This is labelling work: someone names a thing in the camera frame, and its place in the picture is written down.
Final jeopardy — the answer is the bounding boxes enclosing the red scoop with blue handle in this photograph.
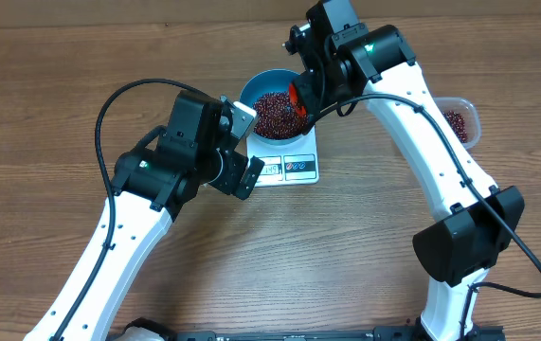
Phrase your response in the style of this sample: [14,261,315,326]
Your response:
[288,82,307,118]

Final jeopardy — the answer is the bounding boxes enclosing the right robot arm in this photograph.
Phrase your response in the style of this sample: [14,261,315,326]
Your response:
[285,1,525,340]

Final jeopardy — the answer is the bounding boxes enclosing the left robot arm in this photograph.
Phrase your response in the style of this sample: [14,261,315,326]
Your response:
[26,90,263,340]

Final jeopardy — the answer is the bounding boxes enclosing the white digital kitchen scale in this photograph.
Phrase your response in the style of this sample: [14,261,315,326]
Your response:
[246,129,320,188]

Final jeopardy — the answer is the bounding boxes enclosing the red beans in bowl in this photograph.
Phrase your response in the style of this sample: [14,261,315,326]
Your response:
[253,92,308,140]

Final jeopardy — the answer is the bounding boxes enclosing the blue metal bowl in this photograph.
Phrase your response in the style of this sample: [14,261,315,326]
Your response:
[239,68,318,146]

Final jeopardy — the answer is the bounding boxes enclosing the clear plastic food container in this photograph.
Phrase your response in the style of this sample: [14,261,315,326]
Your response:
[434,97,482,150]

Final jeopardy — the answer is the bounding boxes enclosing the right black cable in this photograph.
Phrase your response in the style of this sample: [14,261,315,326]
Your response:
[305,93,541,341]

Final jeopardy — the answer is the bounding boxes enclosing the black cable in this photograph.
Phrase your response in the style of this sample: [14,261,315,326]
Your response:
[305,93,541,341]
[46,78,209,341]

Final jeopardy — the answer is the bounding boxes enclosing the left black cable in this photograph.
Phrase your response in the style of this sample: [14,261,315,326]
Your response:
[46,78,209,341]

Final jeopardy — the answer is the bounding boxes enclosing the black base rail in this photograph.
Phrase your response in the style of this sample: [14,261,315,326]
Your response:
[108,324,507,341]

